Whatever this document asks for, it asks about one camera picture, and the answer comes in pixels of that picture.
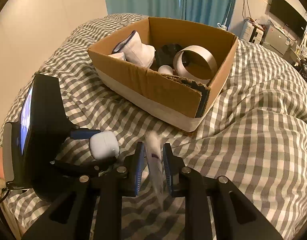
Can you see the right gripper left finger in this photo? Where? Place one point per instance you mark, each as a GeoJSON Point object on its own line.
{"type": "Point", "coordinates": [84, 204]}

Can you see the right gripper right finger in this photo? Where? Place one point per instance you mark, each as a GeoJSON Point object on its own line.
{"type": "Point", "coordinates": [214, 207]}

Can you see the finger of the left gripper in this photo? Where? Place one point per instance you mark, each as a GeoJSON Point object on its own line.
{"type": "Point", "coordinates": [83, 133]}
{"type": "Point", "coordinates": [93, 164]}

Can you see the white earbuds case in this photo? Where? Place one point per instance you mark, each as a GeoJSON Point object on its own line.
{"type": "Point", "coordinates": [104, 145]}

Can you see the white tube with label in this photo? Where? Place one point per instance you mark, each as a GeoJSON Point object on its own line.
{"type": "Point", "coordinates": [154, 162]}

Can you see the white blue-cuffed sock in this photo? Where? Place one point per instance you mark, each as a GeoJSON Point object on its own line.
{"type": "Point", "coordinates": [132, 50]}

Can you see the white hair dryer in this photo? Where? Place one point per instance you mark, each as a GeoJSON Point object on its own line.
{"type": "Point", "coordinates": [165, 69]}

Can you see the white tape roll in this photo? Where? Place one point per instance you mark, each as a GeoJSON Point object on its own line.
{"type": "Point", "coordinates": [195, 63]}

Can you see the black cylindrical lens object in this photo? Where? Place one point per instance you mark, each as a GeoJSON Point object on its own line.
{"type": "Point", "coordinates": [166, 54]}

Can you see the phone on left gripper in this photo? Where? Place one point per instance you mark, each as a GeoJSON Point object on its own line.
{"type": "Point", "coordinates": [16, 137]}

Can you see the grey checkered bed duvet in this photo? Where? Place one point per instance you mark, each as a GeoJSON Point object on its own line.
{"type": "Point", "coordinates": [255, 133]}

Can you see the brown cardboard box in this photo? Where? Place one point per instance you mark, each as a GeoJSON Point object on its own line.
{"type": "Point", "coordinates": [179, 101]}

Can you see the clear water jug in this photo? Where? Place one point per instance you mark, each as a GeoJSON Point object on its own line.
{"type": "Point", "coordinates": [221, 26]}

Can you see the grey mini fridge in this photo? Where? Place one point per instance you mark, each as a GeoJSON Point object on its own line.
{"type": "Point", "coordinates": [275, 41]}

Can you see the white suitcase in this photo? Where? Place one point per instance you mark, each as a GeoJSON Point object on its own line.
{"type": "Point", "coordinates": [252, 32]}

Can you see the black wall television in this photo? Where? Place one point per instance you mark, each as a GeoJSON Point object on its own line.
{"type": "Point", "coordinates": [289, 16]}

